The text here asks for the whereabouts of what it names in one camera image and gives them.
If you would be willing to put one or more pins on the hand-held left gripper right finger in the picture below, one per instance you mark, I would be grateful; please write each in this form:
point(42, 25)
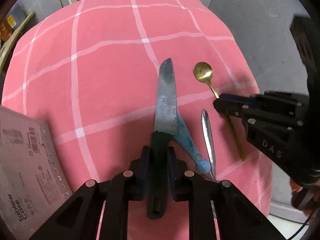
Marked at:
point(171, 165)

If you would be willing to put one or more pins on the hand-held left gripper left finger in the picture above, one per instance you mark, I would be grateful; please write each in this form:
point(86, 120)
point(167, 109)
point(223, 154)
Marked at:
point(145, 165)

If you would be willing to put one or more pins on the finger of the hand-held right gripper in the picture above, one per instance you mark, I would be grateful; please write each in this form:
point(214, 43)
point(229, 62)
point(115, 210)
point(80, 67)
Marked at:
point(270, 98)
point(250, 112)

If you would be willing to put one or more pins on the gold spoon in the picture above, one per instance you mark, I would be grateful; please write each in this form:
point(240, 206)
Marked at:
point(203, 71)

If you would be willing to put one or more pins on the white perforated utensil basket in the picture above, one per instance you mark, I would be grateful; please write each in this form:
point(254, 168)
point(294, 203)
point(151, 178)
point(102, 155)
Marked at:
point(27, 170)

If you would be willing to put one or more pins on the person's right hand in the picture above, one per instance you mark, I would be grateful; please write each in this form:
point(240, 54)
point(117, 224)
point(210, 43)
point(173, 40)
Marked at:
point(295, 187)

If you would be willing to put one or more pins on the pink checked tablecloth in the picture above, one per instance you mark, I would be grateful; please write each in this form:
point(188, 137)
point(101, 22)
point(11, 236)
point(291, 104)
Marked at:
point(100, 80)

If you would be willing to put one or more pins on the beige kitchen counter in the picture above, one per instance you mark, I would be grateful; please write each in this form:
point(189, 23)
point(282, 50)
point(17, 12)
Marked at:
point(15, 40)

